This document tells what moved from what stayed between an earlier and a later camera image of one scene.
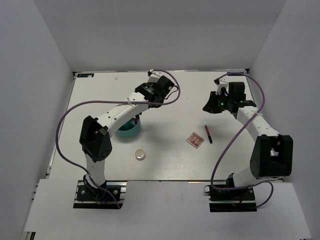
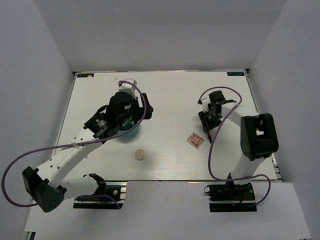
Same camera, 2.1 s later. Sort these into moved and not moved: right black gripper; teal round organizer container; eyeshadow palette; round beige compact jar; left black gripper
Moved: left black gripper; right black gripper
Not moved: teal round organizer container; eyeshadow palette; round beige compact jar
